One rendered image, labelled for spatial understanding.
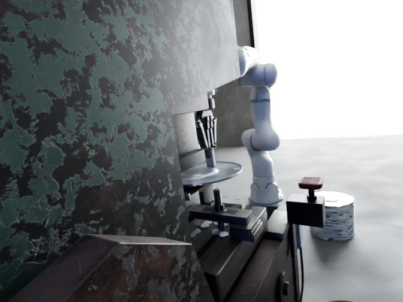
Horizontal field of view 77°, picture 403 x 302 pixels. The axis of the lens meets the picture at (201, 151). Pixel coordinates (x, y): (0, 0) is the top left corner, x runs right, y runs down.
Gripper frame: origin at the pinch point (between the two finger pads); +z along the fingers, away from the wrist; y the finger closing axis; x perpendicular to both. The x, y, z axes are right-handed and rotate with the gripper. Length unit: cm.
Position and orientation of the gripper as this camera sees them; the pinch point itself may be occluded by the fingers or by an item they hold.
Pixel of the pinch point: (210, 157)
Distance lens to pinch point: 88.5
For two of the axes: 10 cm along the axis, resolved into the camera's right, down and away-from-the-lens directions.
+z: 1.4, 9.7, 1.8
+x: -8.6, 0.2, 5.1
